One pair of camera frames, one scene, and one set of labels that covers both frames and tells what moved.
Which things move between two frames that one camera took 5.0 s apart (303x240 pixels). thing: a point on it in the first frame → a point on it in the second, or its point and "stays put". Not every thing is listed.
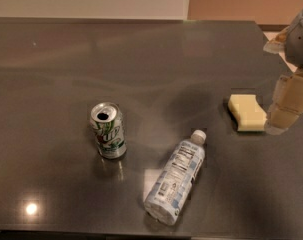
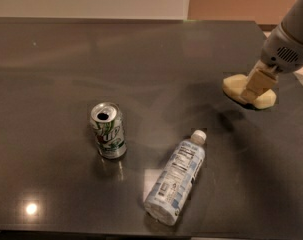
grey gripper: [300, 43] → [281, 52]
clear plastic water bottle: [175, 178] stays put
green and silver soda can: [108, 124] stays put
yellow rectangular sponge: [247, 112] → [234, 84]
